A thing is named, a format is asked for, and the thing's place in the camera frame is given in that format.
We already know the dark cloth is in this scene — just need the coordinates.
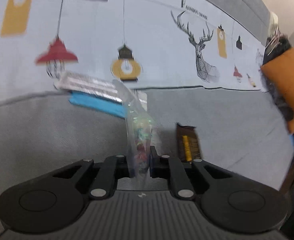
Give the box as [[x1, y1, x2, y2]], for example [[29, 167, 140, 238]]
[[263, 35, 293, 66]]

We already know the clear zip bag of candy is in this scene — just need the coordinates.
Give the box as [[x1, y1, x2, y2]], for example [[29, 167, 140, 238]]
[[53, 70, 160, 188]]

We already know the dark brown snack packet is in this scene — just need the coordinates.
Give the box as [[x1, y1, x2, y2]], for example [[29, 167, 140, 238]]
[[176, 122, 203, 163]]

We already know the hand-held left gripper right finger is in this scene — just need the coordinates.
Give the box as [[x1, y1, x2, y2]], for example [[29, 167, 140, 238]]
[[149, 146, 232, 200]]

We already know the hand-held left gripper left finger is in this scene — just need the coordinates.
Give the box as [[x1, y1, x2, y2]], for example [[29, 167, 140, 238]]
[[53, 155, 132, 200]]

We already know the orange pillow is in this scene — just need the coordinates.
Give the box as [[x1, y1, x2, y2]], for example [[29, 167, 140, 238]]
[[260, 47, 294, 134]]

